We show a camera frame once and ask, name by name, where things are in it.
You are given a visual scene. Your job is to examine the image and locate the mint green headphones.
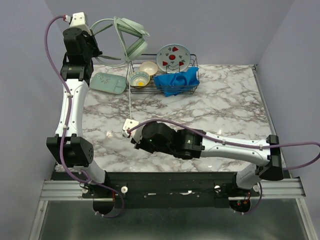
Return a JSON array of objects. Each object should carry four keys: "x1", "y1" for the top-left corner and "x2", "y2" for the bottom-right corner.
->
[{"x1": 91, "y1": 16, "x2": 150, "y2": 67}]

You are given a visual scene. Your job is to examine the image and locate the black wire dish rack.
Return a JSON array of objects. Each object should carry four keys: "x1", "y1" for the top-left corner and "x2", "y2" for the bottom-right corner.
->
[{"x1": 126, "y1": 53, "x2": 200, "y2": 95}]

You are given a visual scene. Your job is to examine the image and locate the blue yellow patterned bowl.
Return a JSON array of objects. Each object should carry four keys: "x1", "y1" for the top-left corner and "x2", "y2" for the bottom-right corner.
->
[{"x1": 128, "y1": 71, "x2": 151, "y2": 89}]

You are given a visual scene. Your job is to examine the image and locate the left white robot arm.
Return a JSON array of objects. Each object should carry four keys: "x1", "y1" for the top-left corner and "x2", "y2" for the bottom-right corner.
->
[{"x1": 46, "y1": 27, "x2": 111, "y2": 198}]

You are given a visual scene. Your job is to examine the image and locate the strawberry pattern plate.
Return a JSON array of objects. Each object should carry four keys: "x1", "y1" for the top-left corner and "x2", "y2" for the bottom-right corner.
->
[{"x1": 156, "y1": 44, "x2": 191, "y2": 74}]

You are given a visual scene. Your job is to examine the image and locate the blue cloth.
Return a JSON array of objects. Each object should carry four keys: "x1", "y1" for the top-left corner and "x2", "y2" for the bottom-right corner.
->
[{"x1": 154, "y1": 67, "x2": 200, "y2": 97}]

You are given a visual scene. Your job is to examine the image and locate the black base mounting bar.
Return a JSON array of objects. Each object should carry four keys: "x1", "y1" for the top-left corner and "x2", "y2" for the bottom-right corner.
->
[{"x1": 82, "y1": 172, "x2": 259, "y2": 209}]

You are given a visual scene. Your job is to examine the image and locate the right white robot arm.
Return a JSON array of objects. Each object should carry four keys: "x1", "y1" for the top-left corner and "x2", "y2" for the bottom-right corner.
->
[{"x1": 122, "y1": 119, "x2": 284, "y2": 196}]

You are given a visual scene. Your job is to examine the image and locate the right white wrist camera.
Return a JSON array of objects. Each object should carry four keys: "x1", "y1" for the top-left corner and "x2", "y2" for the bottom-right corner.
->
[{"x1": 122, "y1": 118, "x2": 143, "y2": 144}]

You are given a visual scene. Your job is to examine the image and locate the cream bowl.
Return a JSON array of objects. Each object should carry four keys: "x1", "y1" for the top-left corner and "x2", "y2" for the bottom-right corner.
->
[{"x1": 139, "y1": 61, "x2": 158, "y2": 77}]

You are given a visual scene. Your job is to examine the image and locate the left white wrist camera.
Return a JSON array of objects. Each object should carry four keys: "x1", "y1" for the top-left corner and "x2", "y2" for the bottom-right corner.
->
[{"x1": 63, "y1": 12, "x2": 92, "y2": 36}]

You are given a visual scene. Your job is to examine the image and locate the mint green rectangular tray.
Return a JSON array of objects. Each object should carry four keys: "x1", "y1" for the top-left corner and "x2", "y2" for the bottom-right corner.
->
[{"x1": 89, "y1": 72, "x2": 127, "y2": 95}]

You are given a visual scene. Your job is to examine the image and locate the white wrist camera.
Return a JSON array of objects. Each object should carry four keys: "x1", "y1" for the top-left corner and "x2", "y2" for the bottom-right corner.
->
[
  {"x1": 63, "y1": 12, "x2": 92, "y2": 36},
  {"x1": 122, "y1": 118, "x2": 143, "y2": 144}
]

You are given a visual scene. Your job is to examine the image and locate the aluminium rail frame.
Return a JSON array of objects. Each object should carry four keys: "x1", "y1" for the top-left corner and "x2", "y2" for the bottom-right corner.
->
[{"x1": 30, "y1": 65, "x2": 311, "y2": 240}]

